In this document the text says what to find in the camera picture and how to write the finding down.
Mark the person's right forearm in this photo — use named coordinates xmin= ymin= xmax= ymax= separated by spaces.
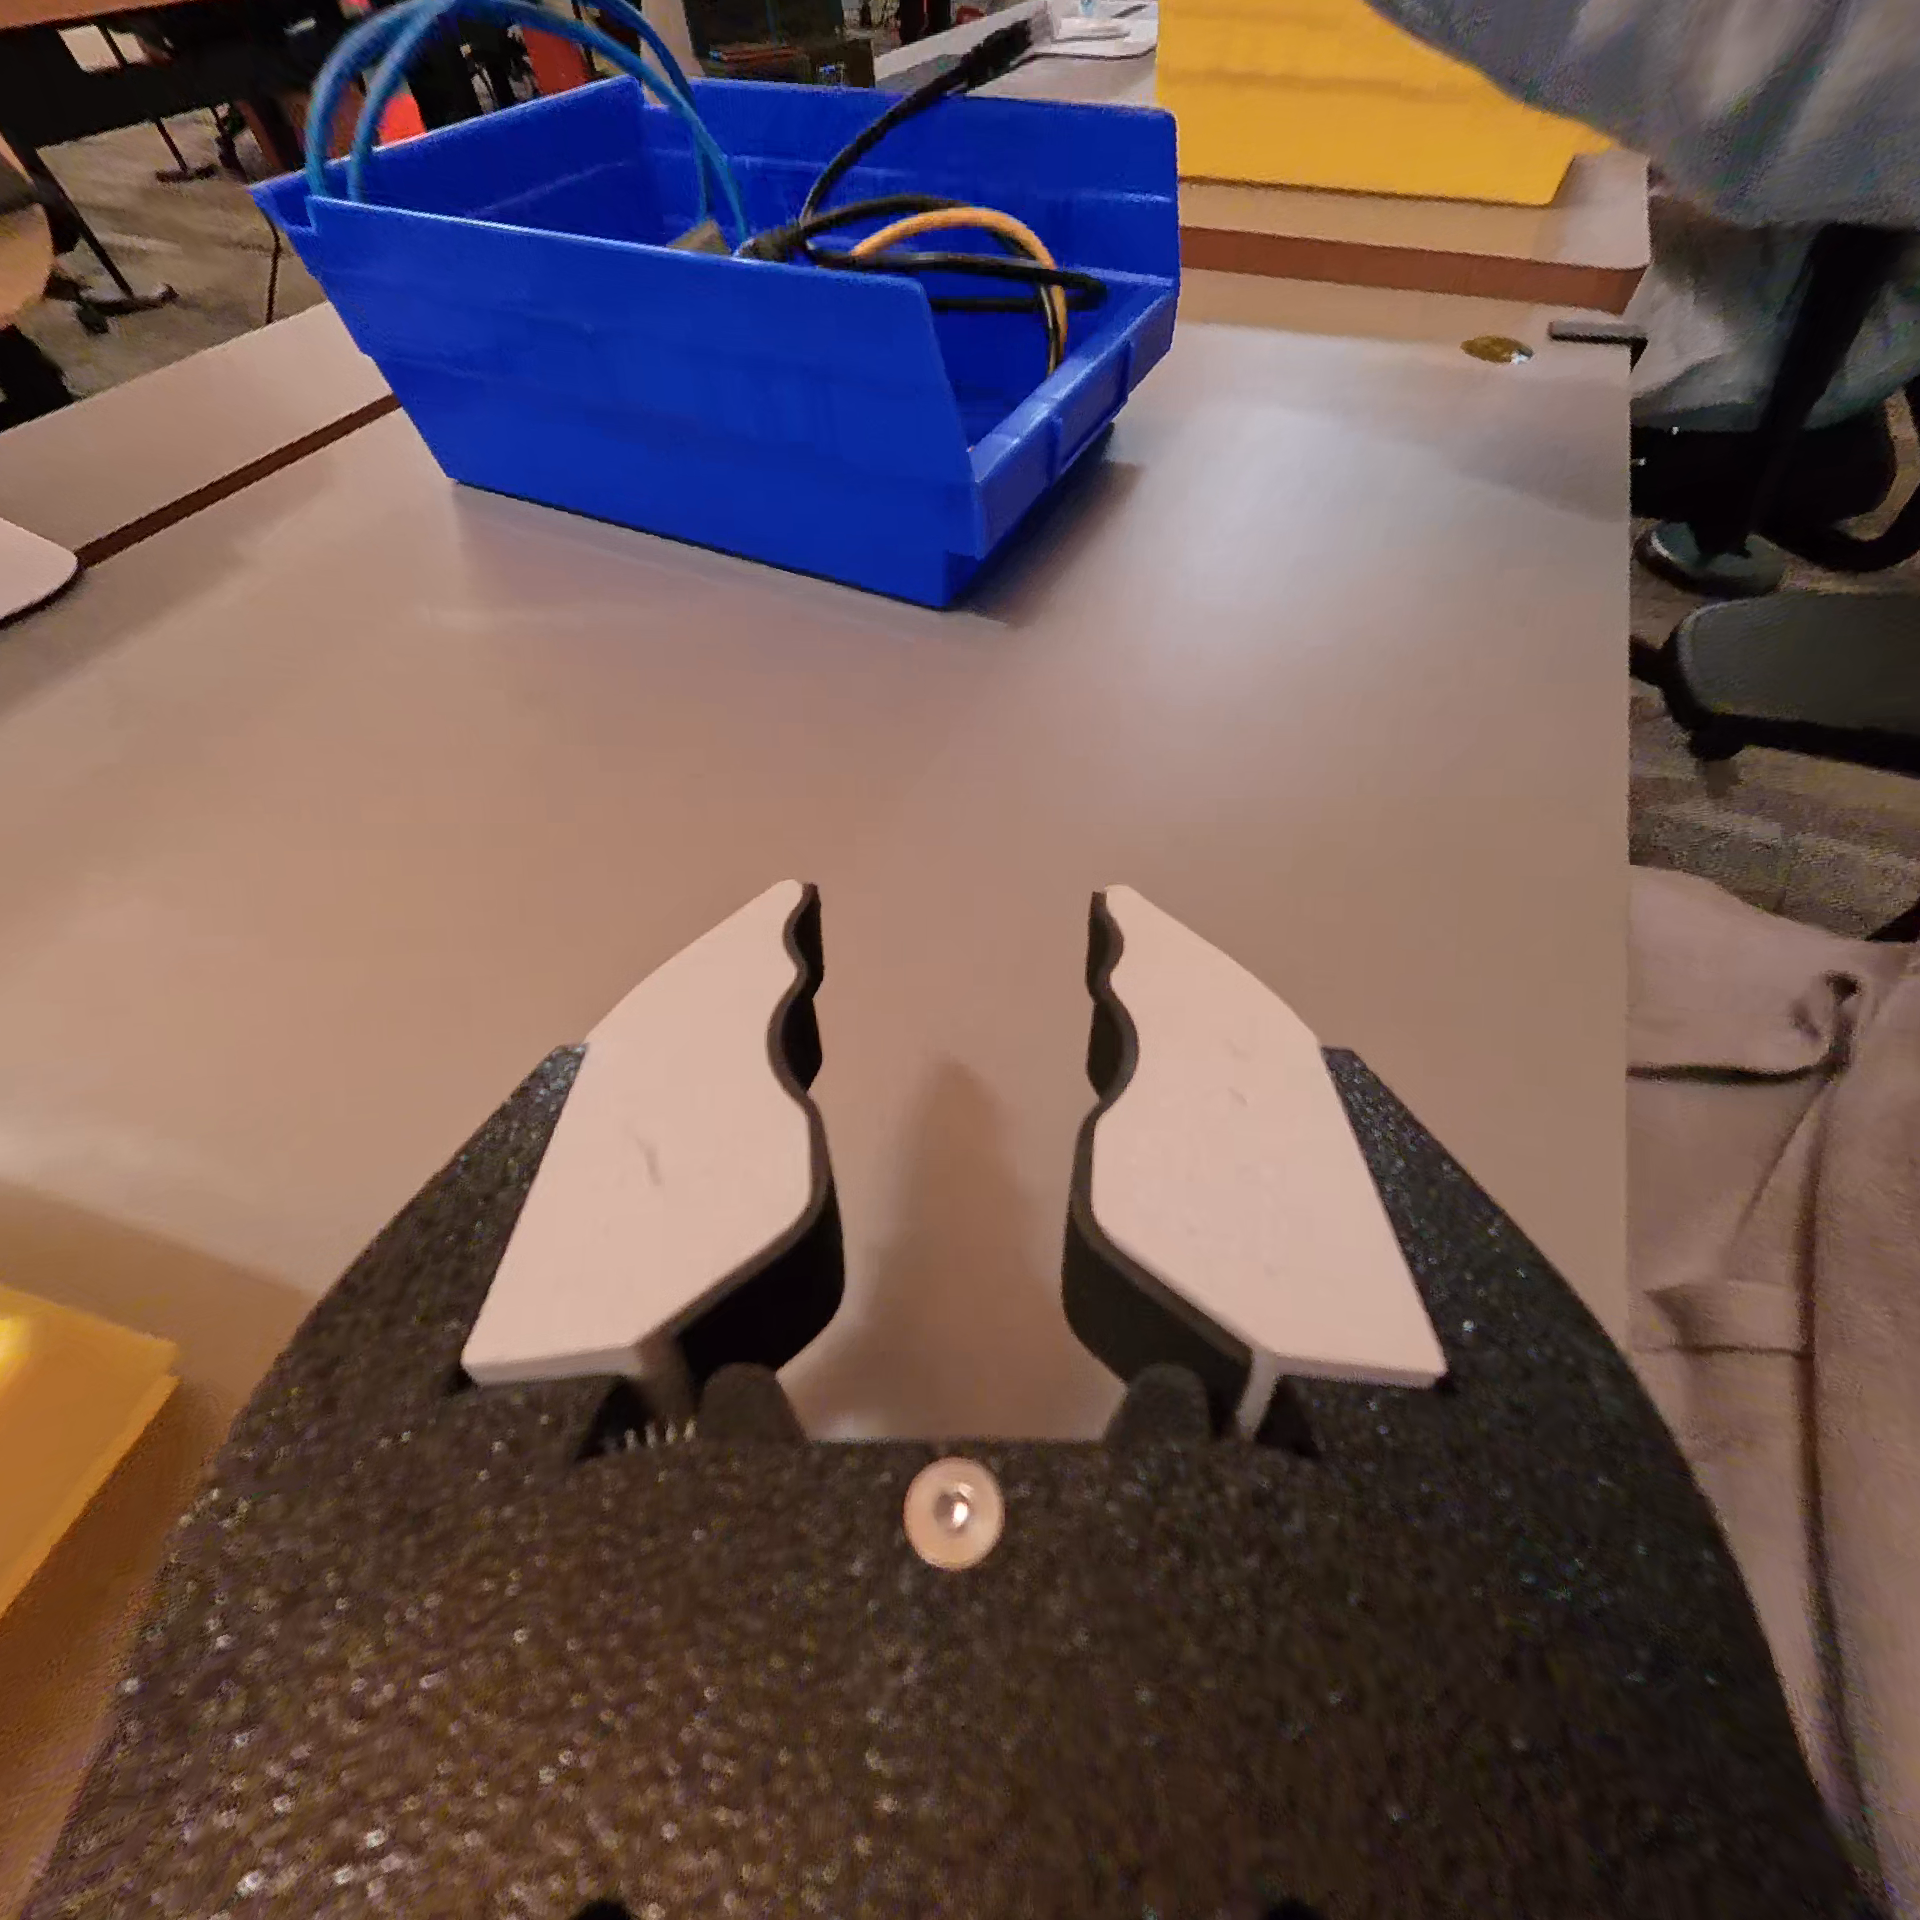
xmin=1366 ymin=0 xmax=1920 ymax=229

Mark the yellow ethernet cable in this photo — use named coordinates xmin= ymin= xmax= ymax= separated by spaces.
xmin=845 ymin=205 xmax=1074 ymax=373

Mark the grey desk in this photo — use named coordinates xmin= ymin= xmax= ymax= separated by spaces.
xmin=879 ymin=0 xmax=1655 ymax=313
xmin=0 ymin=301 xmax=403 ymax=569
xmin=0 ymin=273 xmax=1635 ymax=1920

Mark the blue plastic bin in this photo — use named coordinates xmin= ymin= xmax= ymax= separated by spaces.
xmin=248 ymin=74 xmax=1181 ymax=612

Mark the black office chair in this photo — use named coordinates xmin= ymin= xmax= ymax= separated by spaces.
xmin=1633 ymin=406 xmax=1920 ymax=772

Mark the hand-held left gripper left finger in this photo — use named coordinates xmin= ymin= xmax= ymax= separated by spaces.
xmin=459 ymin=878 xmax=845 ymax=1449

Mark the white rounded object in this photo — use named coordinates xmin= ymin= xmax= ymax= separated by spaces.
xmin=0 ymin=517 xmax=83 ymax=627

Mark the blue ethernet cable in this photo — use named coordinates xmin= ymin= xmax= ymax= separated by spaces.
xmin=301 ymin=0 xmax=753 ymax=248

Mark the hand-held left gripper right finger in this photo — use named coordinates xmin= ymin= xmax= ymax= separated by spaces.
xmin=1062 ymin=884 xmax=1450 ymax=1449

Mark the yellow envelope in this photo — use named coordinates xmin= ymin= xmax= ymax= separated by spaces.
xmin=1155 ymin=0 xmax=1621 ymax=205

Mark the person's grey sweatshirt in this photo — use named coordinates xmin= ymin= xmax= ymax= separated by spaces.
xmin=1627 ymin=870 xmax=1920 ymax=1920

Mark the black ethernet cable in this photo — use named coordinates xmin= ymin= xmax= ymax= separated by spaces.
xmin=735 ymin=21 xmax=1115 ymax=322

